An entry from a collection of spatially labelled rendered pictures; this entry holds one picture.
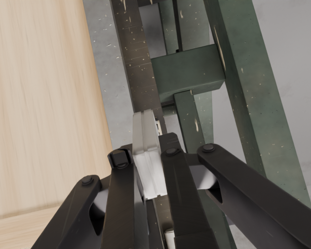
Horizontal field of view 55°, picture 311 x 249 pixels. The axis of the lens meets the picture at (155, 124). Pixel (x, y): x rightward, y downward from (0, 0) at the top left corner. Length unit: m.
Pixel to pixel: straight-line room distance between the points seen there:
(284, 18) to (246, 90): 1.58
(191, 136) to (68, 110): 0.24
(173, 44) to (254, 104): 1.21
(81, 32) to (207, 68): 0.26
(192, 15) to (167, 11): 0.68
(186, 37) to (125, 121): 0.50
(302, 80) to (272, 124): 2.00
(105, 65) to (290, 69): 1.95
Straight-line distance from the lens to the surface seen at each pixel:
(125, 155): 0.15
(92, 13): 0.60
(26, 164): 0.60
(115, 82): 0.55
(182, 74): 0.62
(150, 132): 0.18
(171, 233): 0.54
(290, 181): 0.54
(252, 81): 0.54
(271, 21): 2.07
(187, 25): 0.94
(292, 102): 2.66
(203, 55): 0.63
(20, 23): 0.67
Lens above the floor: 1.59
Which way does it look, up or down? 43 degrees down
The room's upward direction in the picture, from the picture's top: 168 degrees clockwise
